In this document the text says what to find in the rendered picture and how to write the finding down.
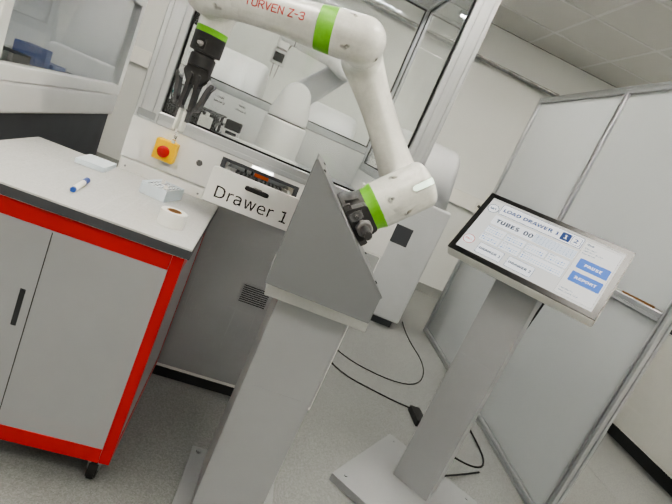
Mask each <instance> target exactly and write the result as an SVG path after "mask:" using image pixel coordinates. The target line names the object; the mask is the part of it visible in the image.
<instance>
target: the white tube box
mask: <svg viewBox="0 0 672 504"><path fill-rule="evenodd" d="M162 180H163V179H153V180H142V183H141V185H140V188H139V192H141V193H143V194H145V195H147V196H150V197H152V198H154V199H156V200H158V201H161V202H163V203H164V202H170V201H177V200H181V198H182V195H183V193H184V190H185V189H183V188H181V187H178V186H176V185H174V184H172V183H169V182H167V181H166V183H165V185H167V186H168V190H167V191H166V190H164V189H163V188H164V185H162V184H161V182H162Z"/></svg>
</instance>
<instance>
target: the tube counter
mask: <svg viewBox="0 0 672 504"><path fill-rule="evenodd" d="M520 237H523V238H525V239H527V240H529V241H531V242H534V243H536V244H538V245H540V246H542V247H545V248H547V249H549V250H551V251H553V252H555V253H558V254H560V255H562V256H564V257H566V258H569V259H571V260H573V258H574V257H575V255H576V254H577V252H578V251H576V250H574V249H572V248H569V247H567V246H565V245H563V244H560V243H558V242H556V241H554V240H551V239H549V238H547V237H545V236H542V235H540V234H538V233H536V232H533V231H531V230H529V229H527V228H526V229H525V230H524V231H523V233H522V234H521V235H520Z"/></svg>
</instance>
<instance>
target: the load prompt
mask: <svg viewBox="0 0 672 504"><path fill-rule="evenodd" d="M498 214H500V215H503V216H505V217H507V218H509V219H512V220H514V221H516V222H518V223H521V224H523V225H525V226H528V227H530V228H532V229H534V230H537V231H539V232H541V233H543V234H546V235H548V236H550V237H552V238H555V239H557V240H559V241H561V242H564V243H566V244H568V245H570V246H573V247H575V248H577V249H580V248H581V246H582V245H583V243H584V242H585V240H586V239H584V238H582V237H579V236H577V235H575V234H572V233H570V232H568V231H565V230H563V229H561V228H558V227H556V226H554V225H551V224H549V223H547V222H544V221H542V220H540V219H537V218H535V217H533V216H530V215H528V214H526V213H523V212H521V211H519V210H516V209H514V208H512V207H509V206H507V205H504V206H503V207H502V209H501V210H500V211H499V212H498Z"/></svg>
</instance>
